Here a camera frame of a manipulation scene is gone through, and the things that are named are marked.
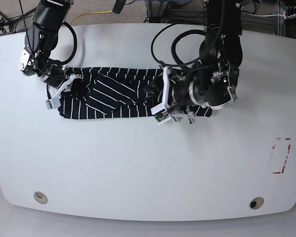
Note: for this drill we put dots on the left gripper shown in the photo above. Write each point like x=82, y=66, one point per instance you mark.
x=212, y=86

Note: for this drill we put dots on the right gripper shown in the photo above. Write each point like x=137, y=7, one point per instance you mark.
x=49, y=73

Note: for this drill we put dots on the navy white striped T-shirt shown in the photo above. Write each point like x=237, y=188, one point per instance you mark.
x=105, y=93

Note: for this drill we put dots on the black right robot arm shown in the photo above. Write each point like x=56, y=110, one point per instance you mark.
x=41, y=39

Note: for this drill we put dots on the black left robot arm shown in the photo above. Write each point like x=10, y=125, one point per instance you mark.
x=218, y=42

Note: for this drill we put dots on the black tripod stand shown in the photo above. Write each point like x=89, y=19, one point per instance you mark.
x=13, y=14

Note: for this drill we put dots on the red tape rectangle marking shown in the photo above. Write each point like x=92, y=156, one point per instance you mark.
x=279, y=155

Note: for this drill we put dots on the white power strip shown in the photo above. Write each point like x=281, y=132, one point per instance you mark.
x=290, y=13

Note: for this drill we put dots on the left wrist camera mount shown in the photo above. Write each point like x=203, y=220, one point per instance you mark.
x=160, y=107

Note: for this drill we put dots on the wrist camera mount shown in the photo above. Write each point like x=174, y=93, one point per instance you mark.
x=53, y=101
x=160, y=107

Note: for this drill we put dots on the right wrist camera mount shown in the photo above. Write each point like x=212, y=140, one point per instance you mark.
x=53, y=101

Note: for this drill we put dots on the left table cable grommet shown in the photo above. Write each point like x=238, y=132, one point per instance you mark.
x=40, y=197

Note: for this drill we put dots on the table cable grommet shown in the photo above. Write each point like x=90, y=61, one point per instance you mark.
x=256, y=203
x=40, y=197

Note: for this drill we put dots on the right table cable grommet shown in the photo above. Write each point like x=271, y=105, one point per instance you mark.
x=256, y=203

